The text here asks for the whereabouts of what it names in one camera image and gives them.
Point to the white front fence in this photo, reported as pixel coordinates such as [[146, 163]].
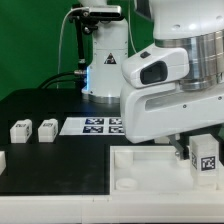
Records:
[[195, 207]]

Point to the black camera on stand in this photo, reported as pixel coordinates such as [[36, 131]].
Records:
[[104, 13]]

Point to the white marker sheet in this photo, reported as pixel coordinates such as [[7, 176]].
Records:
[[76, 126]]

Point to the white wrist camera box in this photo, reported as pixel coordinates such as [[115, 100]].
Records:
[[155, 66]]

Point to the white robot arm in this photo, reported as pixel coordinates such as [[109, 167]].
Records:
[[176, 84]]

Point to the black camera stand pole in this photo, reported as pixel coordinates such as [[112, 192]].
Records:
[[81, 57]]

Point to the white square tabletop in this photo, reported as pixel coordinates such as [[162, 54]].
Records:
[[153, 170]]

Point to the white left fence block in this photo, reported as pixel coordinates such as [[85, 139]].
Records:
[[2, 162]]

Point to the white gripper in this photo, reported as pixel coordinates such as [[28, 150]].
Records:
[[148, 113]]

